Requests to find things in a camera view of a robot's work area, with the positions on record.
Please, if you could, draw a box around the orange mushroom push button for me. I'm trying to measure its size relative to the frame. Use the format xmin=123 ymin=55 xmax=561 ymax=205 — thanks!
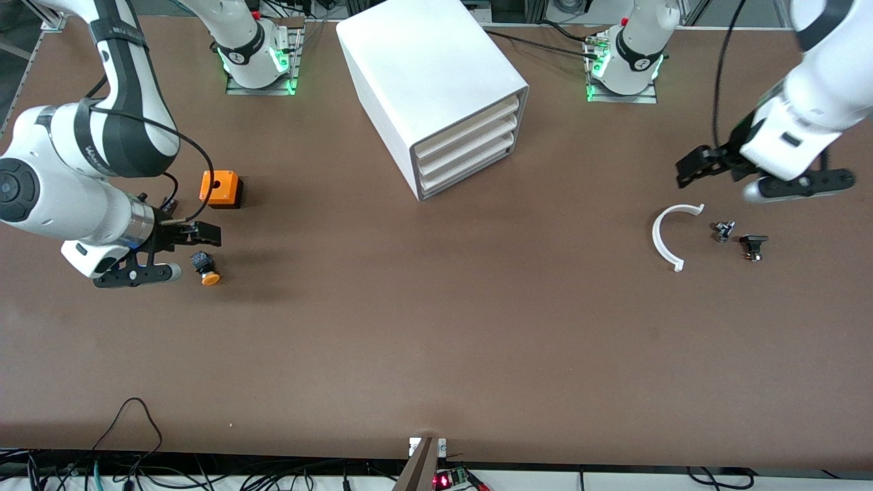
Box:
xmin=189 ymin=250 xmax=222 ymax=287

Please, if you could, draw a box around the white drawer with dividers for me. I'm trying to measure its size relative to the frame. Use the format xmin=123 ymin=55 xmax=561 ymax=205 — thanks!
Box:
xmin=413 ymin=95 xmax=521 ymax=161

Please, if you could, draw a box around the orange box with hole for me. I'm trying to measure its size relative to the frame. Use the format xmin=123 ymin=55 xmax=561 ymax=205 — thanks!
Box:
xmin=199 ymin=170 xmax=244 ymax=210

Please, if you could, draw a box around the circuit board with red light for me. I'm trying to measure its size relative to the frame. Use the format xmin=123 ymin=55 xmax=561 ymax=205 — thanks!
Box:
xmin=431 ymin=465 xmax=489 ymax=491

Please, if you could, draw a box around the white half ring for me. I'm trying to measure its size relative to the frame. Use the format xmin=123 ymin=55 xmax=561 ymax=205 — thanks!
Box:
xmin=651 ymin=203 xmax=706 ymax=273

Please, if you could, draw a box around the black flat-headed switch part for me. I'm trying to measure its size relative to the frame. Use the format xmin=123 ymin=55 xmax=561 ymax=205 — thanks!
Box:
xmin=739 ymin=233 xmax=770 ymax=263

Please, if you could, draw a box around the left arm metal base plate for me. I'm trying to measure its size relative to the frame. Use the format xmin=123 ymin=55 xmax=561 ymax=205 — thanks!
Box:
xmin=584 ymin=40 xmax=660 ymax=105

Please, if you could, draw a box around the black looping cable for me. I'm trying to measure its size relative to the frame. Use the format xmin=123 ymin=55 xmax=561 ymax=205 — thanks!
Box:
xmin=91 ymin=397 xmax=164 ymax=478

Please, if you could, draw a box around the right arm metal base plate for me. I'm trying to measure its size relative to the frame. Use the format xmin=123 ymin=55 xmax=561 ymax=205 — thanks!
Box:
xmin=225 ymin=26 xmax=306 ymax=97

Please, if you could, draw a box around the black cable on table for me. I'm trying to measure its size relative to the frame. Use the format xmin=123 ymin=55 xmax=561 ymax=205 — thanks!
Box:
xmin=483 ymin=29 xmax=602 ymax=58

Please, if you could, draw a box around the grey camera mount bar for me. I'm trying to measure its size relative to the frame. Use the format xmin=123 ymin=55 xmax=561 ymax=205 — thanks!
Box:
xmin=392 ymin=436 xmax=448 ymax=491

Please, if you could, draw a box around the black cable at table edge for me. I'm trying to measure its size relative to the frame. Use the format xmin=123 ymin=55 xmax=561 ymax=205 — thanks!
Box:
xmin=685 ymin=466 xmax=755 ymax=491

